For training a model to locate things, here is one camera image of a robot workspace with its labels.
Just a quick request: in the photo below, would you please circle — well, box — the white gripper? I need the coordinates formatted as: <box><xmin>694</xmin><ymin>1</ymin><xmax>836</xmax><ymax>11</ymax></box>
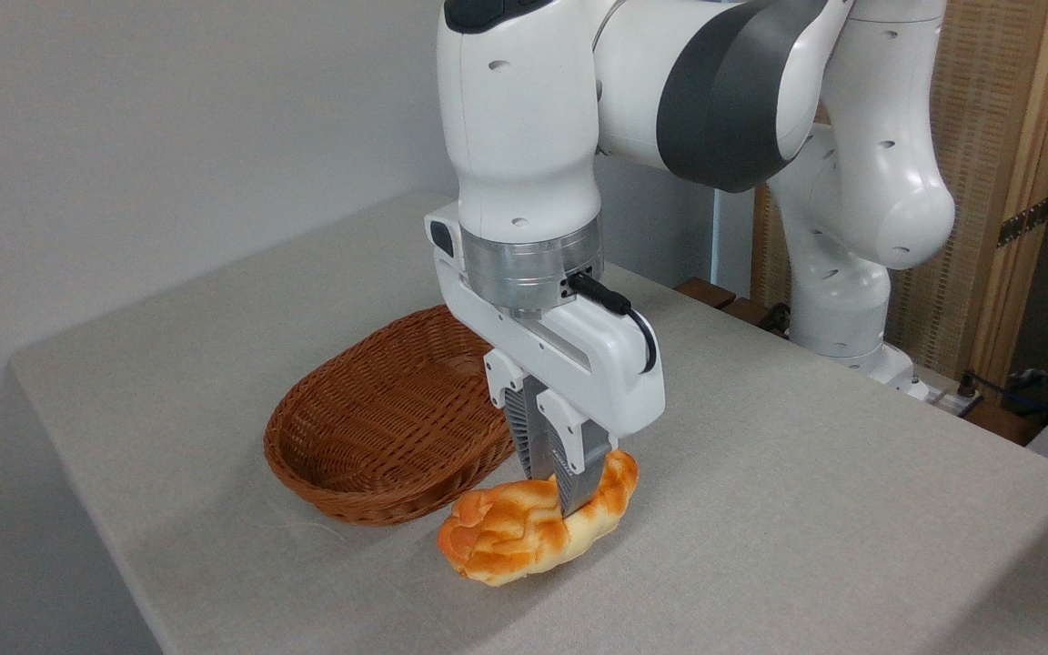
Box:
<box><xmin>425</xmin><ymin>202</ymin><xmax>667</xmax><ymax>518</ymax></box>

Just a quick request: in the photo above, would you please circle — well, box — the long striped bread loaf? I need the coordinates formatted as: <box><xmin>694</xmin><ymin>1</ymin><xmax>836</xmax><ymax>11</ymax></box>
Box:
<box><xmin>451</xmin><ymin>449</ymin><xmax>640</xmax><ymax>588</ymax></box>

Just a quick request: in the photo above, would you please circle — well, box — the round orange bread roll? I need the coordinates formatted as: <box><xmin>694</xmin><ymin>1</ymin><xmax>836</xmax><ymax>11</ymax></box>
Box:
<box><xmin>437</xmin><ymin>509</ymin><xmax>489</xmax><ymax>583</ymax></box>

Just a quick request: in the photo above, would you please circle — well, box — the brown oval wicker basket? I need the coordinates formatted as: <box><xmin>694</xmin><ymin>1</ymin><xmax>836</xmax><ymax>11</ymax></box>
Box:
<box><xmin>264</xmin><ymin>305</ymin><xmax>518</xmax><ymax>528</ymax></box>

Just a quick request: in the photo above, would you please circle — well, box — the grey tablecloth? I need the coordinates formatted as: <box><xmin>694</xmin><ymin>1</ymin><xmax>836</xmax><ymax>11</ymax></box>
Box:
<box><xmin>10</xmin><ymin>191</ymin><xmax>1048</xmax><ymax>655</ymax></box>

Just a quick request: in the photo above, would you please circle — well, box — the white power strip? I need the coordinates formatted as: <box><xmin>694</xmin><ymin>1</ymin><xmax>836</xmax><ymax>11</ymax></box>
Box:
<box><xmin>917</xmin><ymin>380</ymin><xmax>982</xmax><ymax>418</ymax></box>

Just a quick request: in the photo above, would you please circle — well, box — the metal screen hinge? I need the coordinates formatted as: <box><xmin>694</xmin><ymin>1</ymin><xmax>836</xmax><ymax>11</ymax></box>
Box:
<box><xmin>997</xmin><ymin>194</ymin><xmax>1048</xmax><ymax>248</ymax></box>

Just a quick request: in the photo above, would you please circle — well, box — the wooden folding screen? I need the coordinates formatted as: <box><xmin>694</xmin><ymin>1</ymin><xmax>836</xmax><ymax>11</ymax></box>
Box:
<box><xmin>751</xmin><ymin>0</ymin><xmax>1048</xmax><ymax>392</ymax></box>

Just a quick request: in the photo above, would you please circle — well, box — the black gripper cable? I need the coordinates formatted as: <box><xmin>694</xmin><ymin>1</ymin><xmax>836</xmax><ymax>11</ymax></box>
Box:
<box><xmin>568</xmin><ymin>271</ymin><xmax>658</xmax><ymax>376</ymax></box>

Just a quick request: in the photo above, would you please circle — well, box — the black power cable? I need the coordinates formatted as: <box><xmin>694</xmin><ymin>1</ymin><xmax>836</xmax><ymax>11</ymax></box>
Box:
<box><xmin>959</xmin><ymin>368</ymin><xmax>1048</xmax><ymax>424</ymax></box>

